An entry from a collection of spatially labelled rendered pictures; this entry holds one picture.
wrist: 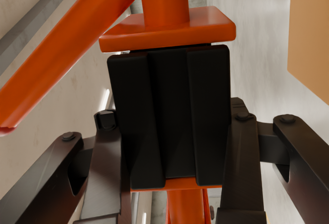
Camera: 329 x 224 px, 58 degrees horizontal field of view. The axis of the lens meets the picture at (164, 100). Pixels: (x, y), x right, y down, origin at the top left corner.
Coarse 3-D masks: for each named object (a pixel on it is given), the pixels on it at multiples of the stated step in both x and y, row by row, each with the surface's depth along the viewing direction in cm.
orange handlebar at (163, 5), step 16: (144, 0) 13; (160, 0) 13; (176, 0) 13; (144, 16) 14; (160, 16) 13; (176, 16) 13; (176, 192) 17; (192, 192) 17; (176, 208) 17; (192, 208) 17; (208, 208) 20
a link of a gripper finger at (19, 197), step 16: (64, 144) 13; (80, 144) 14; (48, 160) 12; (64, 160) 12; (32, 176) 11; (48, 176) 11; (64, 176) 12; (16, 192) 10; (32, 192) 10; (48, 192) 11; (64, 192) 12; (80, 192) 13; (0, 208) 10; (16, 208) 9; (32, 208) 10; (48, 208) 11; (64, 208) 12
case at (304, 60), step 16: (304, 0) 30; (320, 0) 26; (304, 16) 30; (320, 16) 26; (304, 32) 30; (320, 32) 27; (288, 48) 35; (304, 48) 31; (320, 48) 27; (288, 64) 36; (304, 64) 31; (320, 64) 27; (304, 80) 31; (320, 80) 27; (320, 96) 28
